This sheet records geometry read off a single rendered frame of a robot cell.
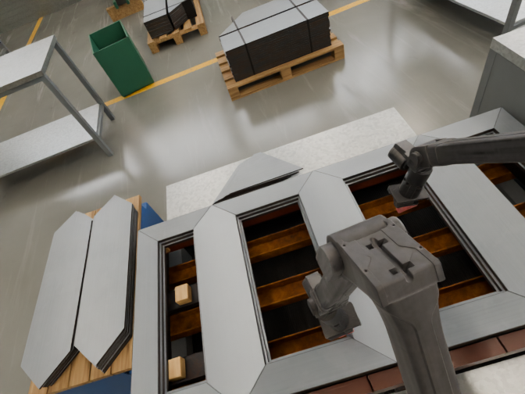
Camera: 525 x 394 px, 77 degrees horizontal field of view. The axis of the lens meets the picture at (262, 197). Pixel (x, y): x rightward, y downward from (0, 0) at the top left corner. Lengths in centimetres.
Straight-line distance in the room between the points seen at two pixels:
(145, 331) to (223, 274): 32
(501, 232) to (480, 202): 12
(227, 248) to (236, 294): 19
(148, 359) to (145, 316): 15
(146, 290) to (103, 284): 21
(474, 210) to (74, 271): 152
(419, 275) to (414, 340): 7
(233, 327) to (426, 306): 80
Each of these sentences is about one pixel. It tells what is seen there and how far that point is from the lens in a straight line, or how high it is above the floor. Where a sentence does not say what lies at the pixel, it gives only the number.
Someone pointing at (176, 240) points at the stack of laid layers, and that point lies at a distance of 140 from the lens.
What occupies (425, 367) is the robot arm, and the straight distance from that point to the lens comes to 43.
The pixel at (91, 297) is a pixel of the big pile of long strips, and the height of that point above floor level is 85.
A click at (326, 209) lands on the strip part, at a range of 124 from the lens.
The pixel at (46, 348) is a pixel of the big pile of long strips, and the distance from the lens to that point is 150.
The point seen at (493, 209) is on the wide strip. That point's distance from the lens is 129.
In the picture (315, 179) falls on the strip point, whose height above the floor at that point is 86.
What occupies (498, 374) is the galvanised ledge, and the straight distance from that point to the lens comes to 127.
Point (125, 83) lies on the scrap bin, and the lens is 433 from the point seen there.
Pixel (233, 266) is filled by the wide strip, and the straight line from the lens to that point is 120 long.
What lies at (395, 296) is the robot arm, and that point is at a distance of 38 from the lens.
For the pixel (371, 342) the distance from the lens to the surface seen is 105.
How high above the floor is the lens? 187
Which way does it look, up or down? 50 degrees down
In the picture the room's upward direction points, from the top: 23 degrees counter-clockwise
